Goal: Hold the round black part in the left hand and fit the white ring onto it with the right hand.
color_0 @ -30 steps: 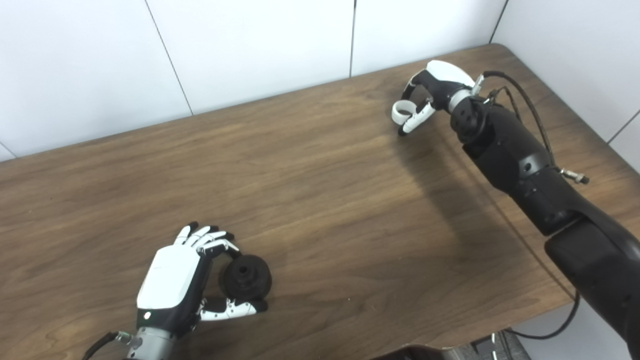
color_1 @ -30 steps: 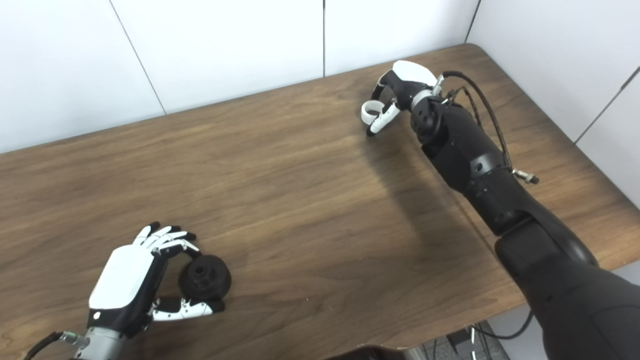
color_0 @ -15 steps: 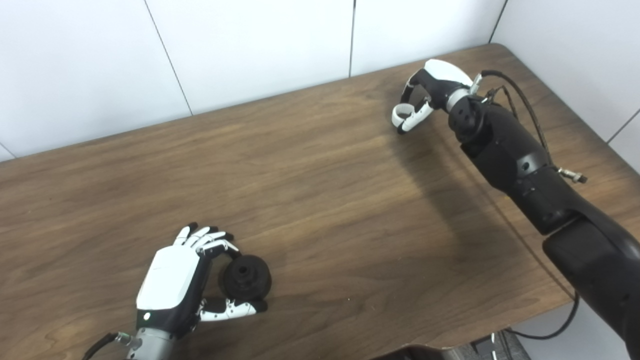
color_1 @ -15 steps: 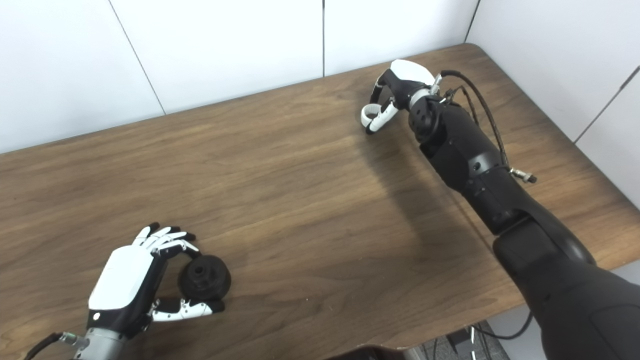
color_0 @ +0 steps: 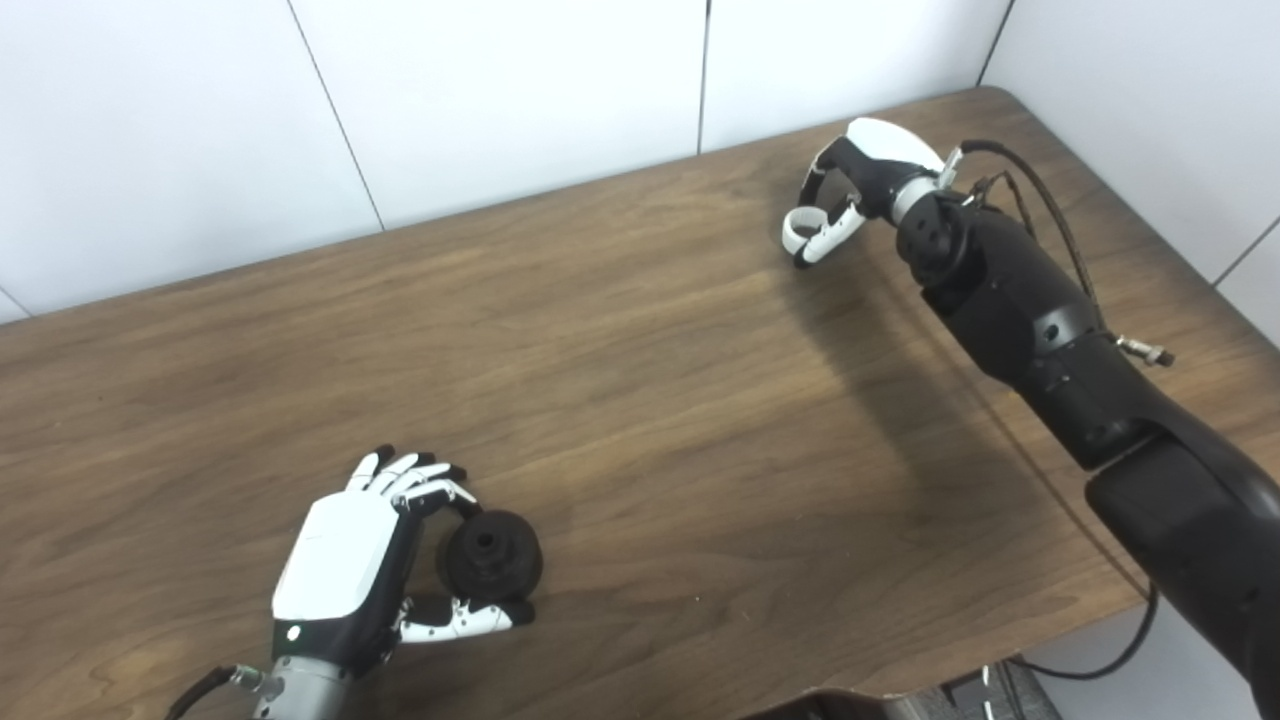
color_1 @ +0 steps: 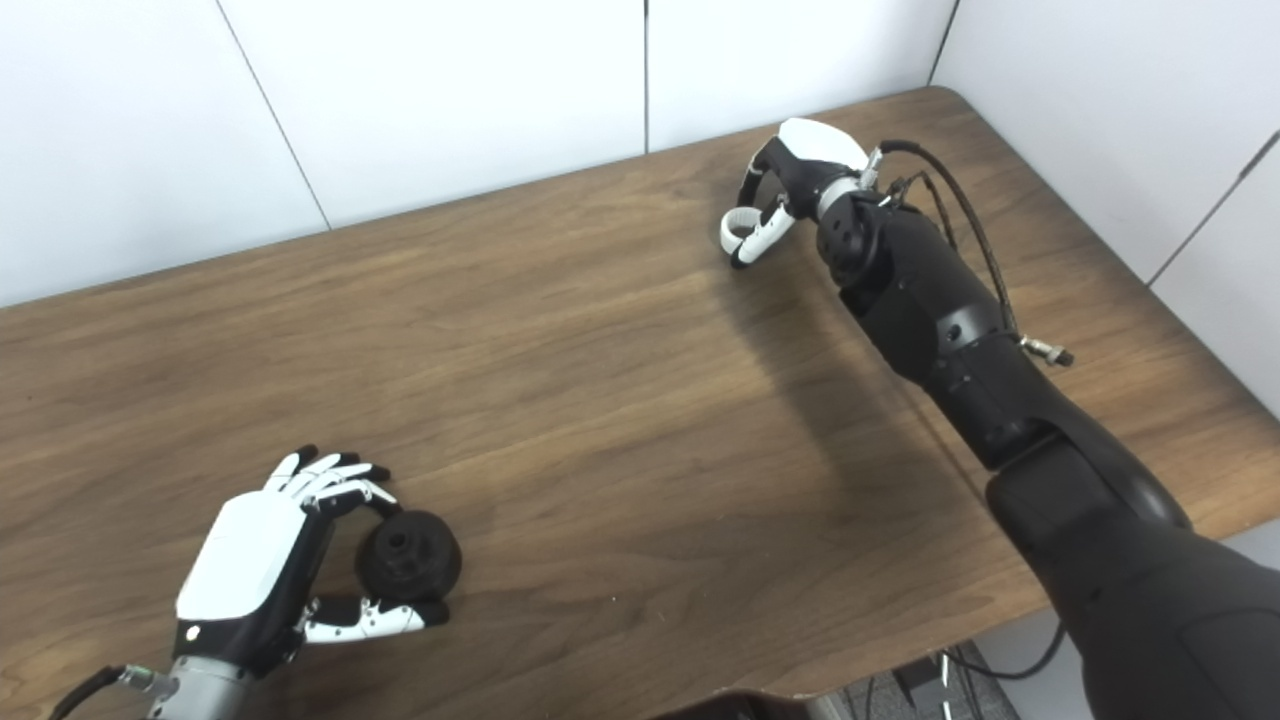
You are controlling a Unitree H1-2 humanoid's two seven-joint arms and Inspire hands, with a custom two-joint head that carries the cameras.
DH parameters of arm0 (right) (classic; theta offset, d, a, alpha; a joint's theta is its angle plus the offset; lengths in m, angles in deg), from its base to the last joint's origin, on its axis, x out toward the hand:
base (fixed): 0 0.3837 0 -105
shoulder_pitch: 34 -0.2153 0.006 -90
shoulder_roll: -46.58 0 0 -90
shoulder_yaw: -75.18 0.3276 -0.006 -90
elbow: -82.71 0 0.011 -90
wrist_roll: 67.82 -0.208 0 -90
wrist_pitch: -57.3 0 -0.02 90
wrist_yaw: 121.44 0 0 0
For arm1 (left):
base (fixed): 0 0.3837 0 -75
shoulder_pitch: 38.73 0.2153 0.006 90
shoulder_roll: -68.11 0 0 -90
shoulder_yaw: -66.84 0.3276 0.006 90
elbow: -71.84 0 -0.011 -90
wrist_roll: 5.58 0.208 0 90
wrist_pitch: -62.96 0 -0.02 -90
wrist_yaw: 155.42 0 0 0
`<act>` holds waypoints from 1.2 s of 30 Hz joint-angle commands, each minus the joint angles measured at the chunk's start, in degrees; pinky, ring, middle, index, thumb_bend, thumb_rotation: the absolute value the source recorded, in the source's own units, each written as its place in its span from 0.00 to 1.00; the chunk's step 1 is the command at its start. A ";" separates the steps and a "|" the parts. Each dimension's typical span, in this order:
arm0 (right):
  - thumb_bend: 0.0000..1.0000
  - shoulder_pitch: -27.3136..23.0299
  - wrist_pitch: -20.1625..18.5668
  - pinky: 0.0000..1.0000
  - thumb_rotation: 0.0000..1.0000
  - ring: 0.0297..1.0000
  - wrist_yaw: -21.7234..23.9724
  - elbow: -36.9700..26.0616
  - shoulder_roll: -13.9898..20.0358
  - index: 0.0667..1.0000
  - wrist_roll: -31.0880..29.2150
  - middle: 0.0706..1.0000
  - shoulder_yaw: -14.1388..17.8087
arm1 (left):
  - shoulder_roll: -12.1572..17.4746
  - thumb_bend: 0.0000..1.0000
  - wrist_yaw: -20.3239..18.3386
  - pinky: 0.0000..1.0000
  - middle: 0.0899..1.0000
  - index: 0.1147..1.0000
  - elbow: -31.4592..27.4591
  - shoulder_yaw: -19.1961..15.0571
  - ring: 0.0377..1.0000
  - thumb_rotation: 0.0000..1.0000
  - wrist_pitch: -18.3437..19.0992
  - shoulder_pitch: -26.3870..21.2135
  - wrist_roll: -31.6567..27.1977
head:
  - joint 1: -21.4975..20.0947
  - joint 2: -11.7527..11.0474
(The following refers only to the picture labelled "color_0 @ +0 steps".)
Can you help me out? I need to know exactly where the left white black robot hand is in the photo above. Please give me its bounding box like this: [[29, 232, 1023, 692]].
[[270, 444, 537, 671]]

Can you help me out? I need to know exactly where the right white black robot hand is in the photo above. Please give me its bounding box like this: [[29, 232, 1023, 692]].
[[781, 117, 949, 270]]

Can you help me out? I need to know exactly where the white ring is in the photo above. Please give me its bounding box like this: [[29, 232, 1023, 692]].
[[781, 207, 831, 256]]

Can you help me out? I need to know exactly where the round black part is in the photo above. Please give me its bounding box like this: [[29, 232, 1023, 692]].
[[437, 509, 545, 604]]

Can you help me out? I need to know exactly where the silver metal connector plug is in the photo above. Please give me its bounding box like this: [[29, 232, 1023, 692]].
[[1115, 335, 1176, 368]]

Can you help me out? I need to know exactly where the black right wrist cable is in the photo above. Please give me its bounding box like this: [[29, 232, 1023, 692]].
[[940, 139, 1111, 336]]

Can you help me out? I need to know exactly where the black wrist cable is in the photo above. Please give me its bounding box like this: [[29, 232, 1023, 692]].
[[940, 139, 1111, 336], [163, 664, 269, 720]]

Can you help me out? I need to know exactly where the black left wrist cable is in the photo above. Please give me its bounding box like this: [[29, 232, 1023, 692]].
[[163, 664, 269, 720]]

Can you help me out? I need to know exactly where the black cable on floor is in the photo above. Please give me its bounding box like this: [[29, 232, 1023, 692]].
[[1010, 580, 1161, 681]]

